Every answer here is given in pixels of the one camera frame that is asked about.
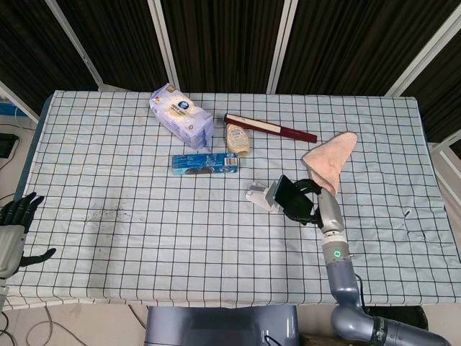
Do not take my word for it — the white phone stand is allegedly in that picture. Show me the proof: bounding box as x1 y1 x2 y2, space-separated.
245 181 285 215

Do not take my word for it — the dark red long box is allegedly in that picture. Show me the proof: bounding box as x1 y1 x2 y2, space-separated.
223 113 318 144

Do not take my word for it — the blue cookie box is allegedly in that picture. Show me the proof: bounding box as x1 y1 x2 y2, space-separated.
171 152 239 177

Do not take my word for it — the pink folded cloth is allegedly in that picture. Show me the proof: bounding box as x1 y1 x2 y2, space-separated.
300 131 359 198

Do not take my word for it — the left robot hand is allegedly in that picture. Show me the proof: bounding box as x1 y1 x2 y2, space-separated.
0 192 58 279

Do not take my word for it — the white floor cable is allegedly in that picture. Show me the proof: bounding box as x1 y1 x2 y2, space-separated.
0 304 87 346

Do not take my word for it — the checkered tablecloth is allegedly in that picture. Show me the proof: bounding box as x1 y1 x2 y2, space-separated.
3 89 461 311

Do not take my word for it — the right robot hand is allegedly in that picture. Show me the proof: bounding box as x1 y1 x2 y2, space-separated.
282 178 344 233

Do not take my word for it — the beige sauce bottle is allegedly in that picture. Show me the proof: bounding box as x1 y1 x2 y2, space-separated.
225 123 252 157

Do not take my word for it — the purple tissue pack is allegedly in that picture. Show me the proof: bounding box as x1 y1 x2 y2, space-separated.
148 83 214 151

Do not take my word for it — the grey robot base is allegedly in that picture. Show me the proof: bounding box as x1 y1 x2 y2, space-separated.
144 306 300 346

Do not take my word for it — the black smartphone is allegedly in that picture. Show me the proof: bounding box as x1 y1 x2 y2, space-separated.
275 174 315 218

